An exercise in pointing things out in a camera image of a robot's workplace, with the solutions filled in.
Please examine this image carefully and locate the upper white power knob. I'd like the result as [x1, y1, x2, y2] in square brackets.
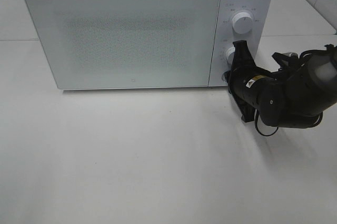
[231, 10, 254, 35]

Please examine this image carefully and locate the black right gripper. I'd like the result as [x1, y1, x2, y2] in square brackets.
[227, 40, 274, 123]

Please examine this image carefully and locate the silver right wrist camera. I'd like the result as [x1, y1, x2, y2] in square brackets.
[272, 52, 300, 70]

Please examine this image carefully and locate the black right camera cable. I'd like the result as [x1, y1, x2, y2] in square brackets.
[253, 108, 323, 137]

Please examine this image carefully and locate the white microwave door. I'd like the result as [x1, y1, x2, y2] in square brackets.
[25, 0, 219, 90]

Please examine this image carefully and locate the white timer knob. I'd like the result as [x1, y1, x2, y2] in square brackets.
[225, 46, 235, 65]

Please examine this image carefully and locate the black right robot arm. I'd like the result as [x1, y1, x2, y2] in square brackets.
[225, 40, 336, 129]

